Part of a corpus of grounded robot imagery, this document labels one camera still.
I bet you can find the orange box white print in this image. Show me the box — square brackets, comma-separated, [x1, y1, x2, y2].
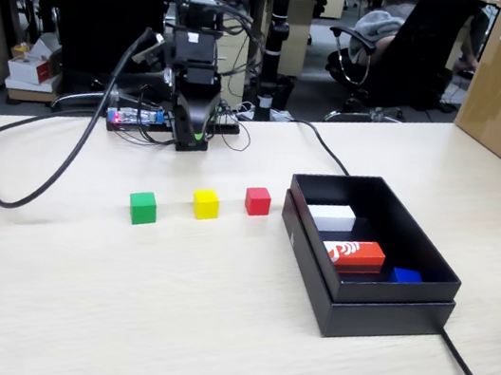
[318, 232, 389, 282]

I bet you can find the controller board with LED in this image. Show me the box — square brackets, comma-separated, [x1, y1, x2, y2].
[104, 102, 168, 136]

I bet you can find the black cardboard box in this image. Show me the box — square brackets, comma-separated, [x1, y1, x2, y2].
[271, 161, 477, 323]

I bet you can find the black chrome-armed office chair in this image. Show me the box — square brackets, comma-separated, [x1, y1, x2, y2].
[314, 0, 488, 145]

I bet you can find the yellow wooden cube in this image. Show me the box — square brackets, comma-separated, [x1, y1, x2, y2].
[189, 186, 223, 223]

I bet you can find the grey cloth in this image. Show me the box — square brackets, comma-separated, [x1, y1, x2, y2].
[347, 4, 409, 73]

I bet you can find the small wrist camera board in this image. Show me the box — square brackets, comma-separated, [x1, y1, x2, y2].
[131, 27, 167, 68]

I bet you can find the white red carton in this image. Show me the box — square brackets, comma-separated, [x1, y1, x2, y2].
[4, 26, 68, 92]

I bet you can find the thin black wire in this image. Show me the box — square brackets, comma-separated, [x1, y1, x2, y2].
[208, 103, 255, 154]

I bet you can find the white rectangular block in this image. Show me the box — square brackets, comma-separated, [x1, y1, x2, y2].
[304, 198, 359, 237]

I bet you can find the blue wooden cube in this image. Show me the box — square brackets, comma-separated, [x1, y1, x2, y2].
[388, 265, 425, 290]

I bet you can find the green wooden cube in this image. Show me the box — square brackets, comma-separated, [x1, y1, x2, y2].
[124, 188, 162, 229]

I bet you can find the red wooden cube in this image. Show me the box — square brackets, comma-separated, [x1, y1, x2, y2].
[241, 184, 274, 219]

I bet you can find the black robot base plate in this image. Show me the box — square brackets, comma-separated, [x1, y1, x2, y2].
[102, 99, 243, 162]

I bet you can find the black power cable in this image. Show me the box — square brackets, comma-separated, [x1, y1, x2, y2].
[242, 117, 501, 375]

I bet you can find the tall-back black office chair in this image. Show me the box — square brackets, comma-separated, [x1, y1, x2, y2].
[28, 0, 172, 126]

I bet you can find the black open box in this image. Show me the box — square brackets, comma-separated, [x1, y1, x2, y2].
[262, 188, 472, 359]

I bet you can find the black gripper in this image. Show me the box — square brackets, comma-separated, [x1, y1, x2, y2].
[159, 62, 226, 158]

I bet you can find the black vertical pole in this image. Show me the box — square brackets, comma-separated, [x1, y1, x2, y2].
[250, 0, 296, 124]

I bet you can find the thick black camera cable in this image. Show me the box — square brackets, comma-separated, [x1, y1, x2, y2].
[0, 3, 162, 230]

